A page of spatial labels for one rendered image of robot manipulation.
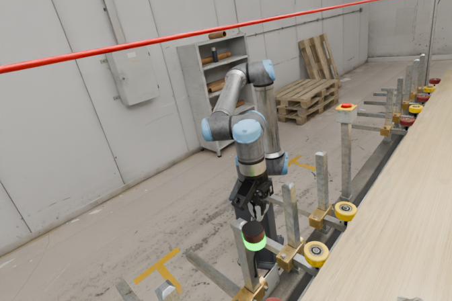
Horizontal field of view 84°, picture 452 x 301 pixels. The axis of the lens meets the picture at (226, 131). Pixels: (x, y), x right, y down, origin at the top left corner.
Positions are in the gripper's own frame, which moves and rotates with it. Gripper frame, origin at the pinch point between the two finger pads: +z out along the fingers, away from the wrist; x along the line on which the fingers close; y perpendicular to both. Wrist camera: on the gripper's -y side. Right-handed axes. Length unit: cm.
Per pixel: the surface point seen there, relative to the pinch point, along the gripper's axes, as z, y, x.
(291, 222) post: 2.9, 8.1, -9.1
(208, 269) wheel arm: 12.4, -19.4, 9.0
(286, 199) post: -7.1, 8.1, -7.9
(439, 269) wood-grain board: 8, 19, -50
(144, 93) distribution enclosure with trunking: -14, 79, 224
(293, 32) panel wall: -36, 418, 227
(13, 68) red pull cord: -66, -48, -15
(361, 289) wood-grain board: 8.4, 1.0, -35.1
